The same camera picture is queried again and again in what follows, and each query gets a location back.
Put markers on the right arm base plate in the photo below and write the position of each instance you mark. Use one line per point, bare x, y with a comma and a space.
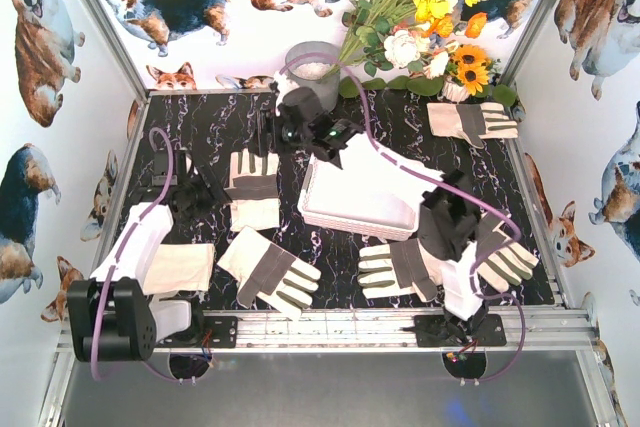
435, 331

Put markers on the white plastic storage basket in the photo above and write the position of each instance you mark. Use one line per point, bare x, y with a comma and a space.
333, 199

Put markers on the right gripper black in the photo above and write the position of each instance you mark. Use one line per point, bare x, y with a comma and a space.
270, 129

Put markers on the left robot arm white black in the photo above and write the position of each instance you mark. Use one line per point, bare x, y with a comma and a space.
129, 302

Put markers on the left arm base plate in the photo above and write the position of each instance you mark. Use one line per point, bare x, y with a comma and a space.
209, 332

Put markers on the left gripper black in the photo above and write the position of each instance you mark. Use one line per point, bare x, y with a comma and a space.
201, 182

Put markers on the right edge work glove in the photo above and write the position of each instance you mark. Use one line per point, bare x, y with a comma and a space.
507, 265

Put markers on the grey metal bucket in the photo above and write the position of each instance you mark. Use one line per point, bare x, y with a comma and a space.
311, 64

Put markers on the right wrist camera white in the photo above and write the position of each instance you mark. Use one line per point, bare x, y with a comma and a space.
281, 85

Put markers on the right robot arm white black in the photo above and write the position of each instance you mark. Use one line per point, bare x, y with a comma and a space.
427, 222

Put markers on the artificial flower bouquet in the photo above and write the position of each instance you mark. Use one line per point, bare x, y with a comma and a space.
430, 39

